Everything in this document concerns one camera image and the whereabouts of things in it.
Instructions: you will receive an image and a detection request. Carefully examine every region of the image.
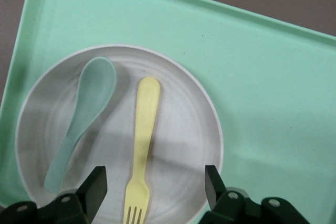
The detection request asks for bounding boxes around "light green rectangular tray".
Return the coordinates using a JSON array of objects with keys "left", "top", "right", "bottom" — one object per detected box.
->
[{"left": 0, "top": 0, "right": 336, "bottom": 224}]

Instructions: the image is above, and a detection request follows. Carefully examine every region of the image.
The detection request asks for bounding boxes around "round beige plate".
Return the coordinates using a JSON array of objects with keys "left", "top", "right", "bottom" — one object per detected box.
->
[{"left": 15, "top": 44, "right": 224, "bottom": 224}]

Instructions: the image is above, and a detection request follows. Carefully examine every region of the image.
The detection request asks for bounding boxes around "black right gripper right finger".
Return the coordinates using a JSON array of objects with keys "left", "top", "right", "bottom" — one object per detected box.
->
[{"left": 202, "top": 165, "right": 317, "bottom": 224}]

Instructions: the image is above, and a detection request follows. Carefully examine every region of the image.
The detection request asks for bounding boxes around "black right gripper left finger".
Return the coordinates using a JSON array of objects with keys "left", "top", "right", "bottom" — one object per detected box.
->
[{"left": 0, "top": 165, "right": 108, "bottom": 224}]

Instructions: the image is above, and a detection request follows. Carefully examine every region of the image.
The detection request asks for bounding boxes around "pale green plastic spoon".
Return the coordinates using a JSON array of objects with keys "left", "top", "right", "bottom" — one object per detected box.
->
[{"left": 43, "top": 56, "right": 118, "bottom": 190}]

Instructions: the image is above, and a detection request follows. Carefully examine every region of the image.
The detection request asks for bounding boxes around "yellow plastic fork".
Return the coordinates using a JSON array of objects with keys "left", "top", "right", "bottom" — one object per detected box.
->
[{"left": 122, "top": 77, "right": 161, "bottom": 224}]

